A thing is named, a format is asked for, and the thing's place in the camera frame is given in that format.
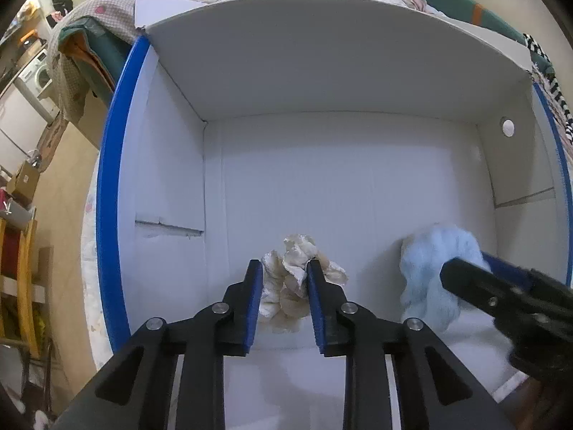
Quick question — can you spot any brown cardboard sheet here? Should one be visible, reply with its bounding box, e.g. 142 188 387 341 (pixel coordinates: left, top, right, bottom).
35 110 69 175

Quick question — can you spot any white washing machine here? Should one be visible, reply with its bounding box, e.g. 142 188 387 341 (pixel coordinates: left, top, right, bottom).
15 49 61 113

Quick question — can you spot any light blue plush toy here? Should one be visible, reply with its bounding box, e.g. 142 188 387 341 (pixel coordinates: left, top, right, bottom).
400 223 492 333

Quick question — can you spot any striped cloth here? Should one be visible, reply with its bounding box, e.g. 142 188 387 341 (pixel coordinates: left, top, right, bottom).
521 32 573 162

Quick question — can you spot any checkered quilt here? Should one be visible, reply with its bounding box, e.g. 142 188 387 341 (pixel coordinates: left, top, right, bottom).
47 0 155 121

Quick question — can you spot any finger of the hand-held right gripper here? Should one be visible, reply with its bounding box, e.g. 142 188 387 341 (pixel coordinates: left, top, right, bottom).
441 257 539 320
482 253 573 311

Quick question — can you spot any white cardboard box blue tape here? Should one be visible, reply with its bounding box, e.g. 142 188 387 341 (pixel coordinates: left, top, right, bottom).
96 0 567 430

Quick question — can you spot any white cabinet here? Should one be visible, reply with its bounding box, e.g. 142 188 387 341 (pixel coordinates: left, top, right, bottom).
0 83 50 166

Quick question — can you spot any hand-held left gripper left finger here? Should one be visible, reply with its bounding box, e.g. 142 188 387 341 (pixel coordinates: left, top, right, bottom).
54 259 265 430

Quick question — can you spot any green cushion orange stripe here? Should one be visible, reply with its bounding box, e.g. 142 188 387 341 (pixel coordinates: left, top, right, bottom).
423 0 531 48

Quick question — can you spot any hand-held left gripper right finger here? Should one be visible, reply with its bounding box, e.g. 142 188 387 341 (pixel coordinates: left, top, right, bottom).
305 259 515 430

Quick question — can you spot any yellow wooden rack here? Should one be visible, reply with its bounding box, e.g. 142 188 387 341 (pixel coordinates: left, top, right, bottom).
0 215 51 361

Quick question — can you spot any cream plush toy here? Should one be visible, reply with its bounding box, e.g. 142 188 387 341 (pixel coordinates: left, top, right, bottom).
260 233 349 333

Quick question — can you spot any small cardboard box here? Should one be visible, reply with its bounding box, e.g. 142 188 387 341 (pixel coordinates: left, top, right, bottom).
5 160 42 209

